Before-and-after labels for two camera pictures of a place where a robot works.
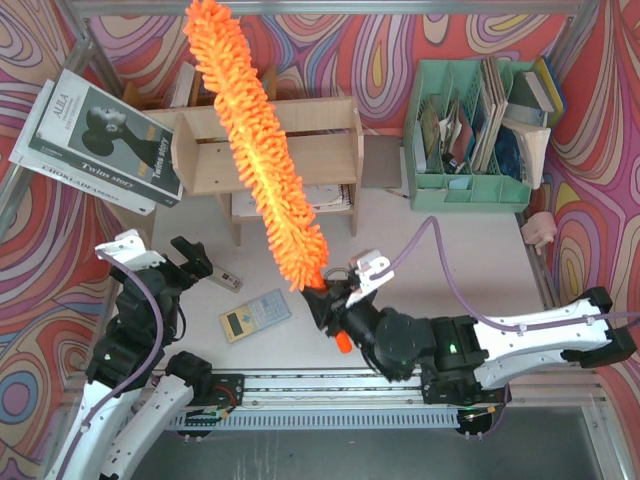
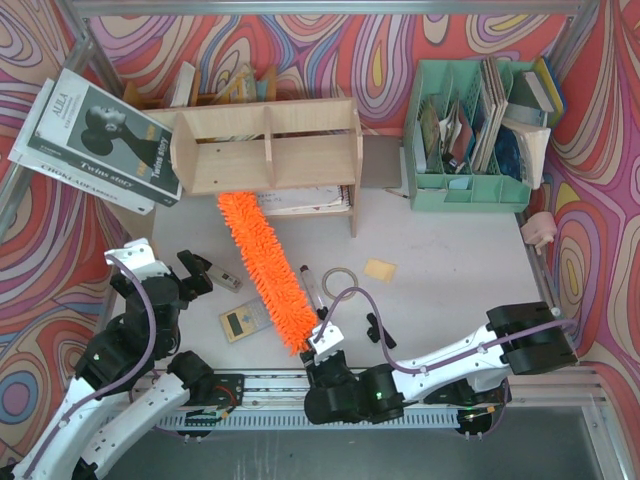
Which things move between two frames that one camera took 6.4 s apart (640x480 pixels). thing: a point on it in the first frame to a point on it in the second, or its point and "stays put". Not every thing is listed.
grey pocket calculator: x=254 y=315 stays put
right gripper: x=329 y=304 to x=320 y=363
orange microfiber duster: x=265 y=163 to x=271 y=268
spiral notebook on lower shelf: x=323 y=198 stays put
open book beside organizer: x=524 y=148 stays put
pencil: x=396 y=193 stays put
